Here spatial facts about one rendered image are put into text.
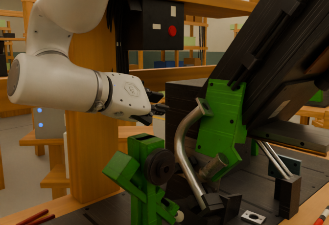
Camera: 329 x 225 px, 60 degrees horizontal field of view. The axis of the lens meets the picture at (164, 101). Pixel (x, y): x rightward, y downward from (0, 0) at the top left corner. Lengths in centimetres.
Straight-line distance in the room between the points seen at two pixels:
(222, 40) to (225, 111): 1046
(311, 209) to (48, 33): 83
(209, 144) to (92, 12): 49
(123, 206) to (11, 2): 1056
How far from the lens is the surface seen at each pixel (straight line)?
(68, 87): 51
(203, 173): 75
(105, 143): 94
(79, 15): 42
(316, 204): 101
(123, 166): 56
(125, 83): 60
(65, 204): 99
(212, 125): 78
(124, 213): 86
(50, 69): 50
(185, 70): 125
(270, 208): 94
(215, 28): 1139
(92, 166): 94
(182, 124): 81
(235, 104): 75
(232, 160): 74
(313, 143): 79
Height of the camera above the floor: 135
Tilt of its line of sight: 11 degrees down
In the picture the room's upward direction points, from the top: straight up
